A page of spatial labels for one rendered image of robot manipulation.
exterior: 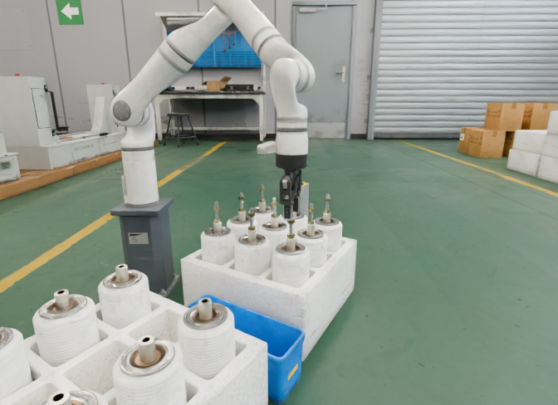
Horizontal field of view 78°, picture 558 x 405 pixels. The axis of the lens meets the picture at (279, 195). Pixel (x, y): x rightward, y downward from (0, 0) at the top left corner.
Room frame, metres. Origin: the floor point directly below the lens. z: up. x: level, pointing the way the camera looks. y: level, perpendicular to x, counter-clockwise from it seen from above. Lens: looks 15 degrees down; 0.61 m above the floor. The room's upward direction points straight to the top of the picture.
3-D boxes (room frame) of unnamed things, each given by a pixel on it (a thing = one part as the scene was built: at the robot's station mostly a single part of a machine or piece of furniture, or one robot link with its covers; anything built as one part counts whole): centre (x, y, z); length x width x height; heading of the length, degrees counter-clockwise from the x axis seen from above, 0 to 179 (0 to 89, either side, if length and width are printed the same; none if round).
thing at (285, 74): (0.80, -0.02, 0.62); 0.09 x 0.07 x 0.15; 135
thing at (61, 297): (0.55, 0.39, 0.26); 0.02 x 0.02 x 0.03
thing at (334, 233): (1.01, -0.15, 0.16); 0.10 x 0.10 x 0.18
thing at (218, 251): (0.92, 0.17, 0.16); 0.10 x 0.10 x 0.18
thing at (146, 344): (0.42, 0.19, 0.26); 0.02 x 0.02 x 0.03
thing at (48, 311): (0.55, 0.39, 0.25); 0.08 x 0.08 x 0.01
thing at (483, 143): (4.00, -2.39, 0.15); 0.30 x 0.24 x 0.30; 178
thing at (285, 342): (0.69, 0.09, 0.06); 0.30 x 0.11 x 0.12; 58
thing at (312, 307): (0.96, 0.01, 0.09); 0.39 x 0.39 x 0.18; 60
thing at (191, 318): (0.52, 0.13, 0.25); 0.08 x 0.08 x 0.01
